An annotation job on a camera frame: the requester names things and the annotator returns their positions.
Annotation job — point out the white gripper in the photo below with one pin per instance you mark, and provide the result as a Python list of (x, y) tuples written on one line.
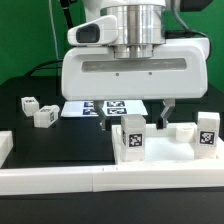
[(90, 71)]

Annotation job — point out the white square table top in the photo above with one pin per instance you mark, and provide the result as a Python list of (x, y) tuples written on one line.
[(176, 143)]

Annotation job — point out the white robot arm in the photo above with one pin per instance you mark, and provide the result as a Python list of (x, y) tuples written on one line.
[(124, 52)]

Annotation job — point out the white sheet with markers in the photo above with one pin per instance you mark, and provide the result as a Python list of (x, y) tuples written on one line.
[(110, 108)]

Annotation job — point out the white front fence bar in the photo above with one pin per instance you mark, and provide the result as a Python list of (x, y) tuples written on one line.
[(28, 181)]

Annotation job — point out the white left fence piece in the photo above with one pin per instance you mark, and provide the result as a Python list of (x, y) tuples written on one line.
[(6, 145)]

